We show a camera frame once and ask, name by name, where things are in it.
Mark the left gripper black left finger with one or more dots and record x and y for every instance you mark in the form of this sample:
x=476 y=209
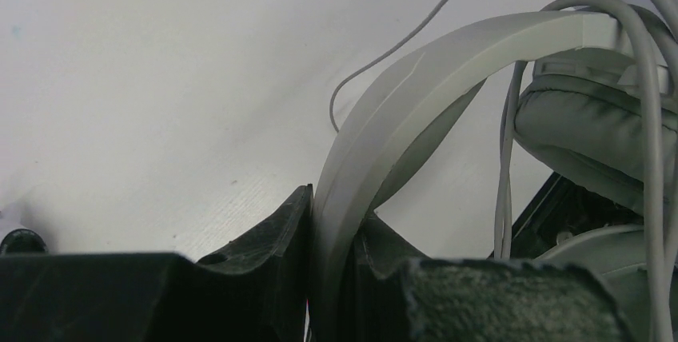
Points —
x=251 y=289

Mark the grey white headphones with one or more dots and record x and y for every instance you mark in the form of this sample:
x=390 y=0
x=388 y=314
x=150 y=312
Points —
x=622 y=57

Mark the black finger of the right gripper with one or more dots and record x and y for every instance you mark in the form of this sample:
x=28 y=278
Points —
x=561 y=210

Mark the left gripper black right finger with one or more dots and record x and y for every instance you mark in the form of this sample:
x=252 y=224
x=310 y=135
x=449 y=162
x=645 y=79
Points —
x=393 y=292

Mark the white and black headphones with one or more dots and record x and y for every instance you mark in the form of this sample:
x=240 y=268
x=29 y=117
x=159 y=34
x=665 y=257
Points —
x=16 y=238

